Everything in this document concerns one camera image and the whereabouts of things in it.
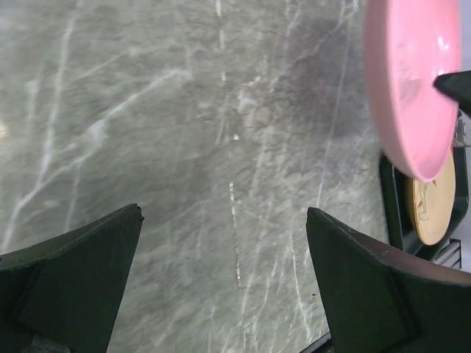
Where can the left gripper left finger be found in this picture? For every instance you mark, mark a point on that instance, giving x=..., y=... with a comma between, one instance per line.
x=69, y=288

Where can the black base frame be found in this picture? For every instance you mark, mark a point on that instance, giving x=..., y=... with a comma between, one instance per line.
x=321, y=345

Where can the peach plate with bird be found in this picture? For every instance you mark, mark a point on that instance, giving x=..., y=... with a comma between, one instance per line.
x=429, y=204

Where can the pink plate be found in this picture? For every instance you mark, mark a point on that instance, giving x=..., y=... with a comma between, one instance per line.
x=407, y=45

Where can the black plastic tray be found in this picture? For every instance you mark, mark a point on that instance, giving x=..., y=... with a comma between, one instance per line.
x=401, y=232

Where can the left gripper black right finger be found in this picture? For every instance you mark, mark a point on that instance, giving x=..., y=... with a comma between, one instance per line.
x=380, y=299

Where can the aluminium rail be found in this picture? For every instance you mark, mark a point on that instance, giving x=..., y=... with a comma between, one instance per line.
x=450, y=255

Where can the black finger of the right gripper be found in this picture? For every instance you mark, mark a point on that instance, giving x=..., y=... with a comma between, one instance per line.
x=457, y=86

